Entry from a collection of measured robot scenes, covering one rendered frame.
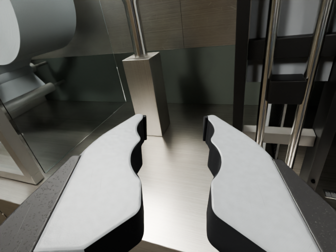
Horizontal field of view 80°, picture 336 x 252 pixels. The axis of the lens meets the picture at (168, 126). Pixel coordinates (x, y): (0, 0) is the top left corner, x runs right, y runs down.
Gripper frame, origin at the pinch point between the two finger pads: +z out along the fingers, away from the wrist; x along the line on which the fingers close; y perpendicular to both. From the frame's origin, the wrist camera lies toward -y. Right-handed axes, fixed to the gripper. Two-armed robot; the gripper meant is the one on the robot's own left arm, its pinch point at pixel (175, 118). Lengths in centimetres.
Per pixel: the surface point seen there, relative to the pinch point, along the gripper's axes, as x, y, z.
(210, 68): 15, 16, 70
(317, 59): 20.7, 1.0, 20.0
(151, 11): -9, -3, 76
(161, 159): -3, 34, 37
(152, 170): -5.5, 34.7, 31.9
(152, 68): -6, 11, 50
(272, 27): 13.9, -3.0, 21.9
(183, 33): 3, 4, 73
